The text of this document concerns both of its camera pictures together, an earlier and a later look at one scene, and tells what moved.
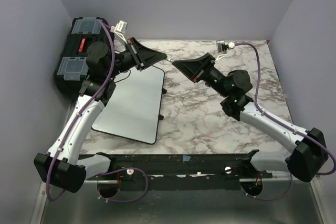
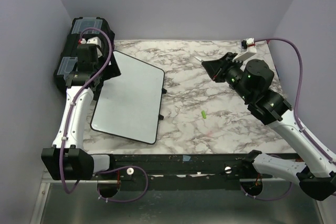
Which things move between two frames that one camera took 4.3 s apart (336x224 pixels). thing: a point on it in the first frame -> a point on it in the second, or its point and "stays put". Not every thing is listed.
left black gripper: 142,55 -> 112,70
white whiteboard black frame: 134,109 stays put
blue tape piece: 186,158 stays put
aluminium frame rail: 279,201 stays put
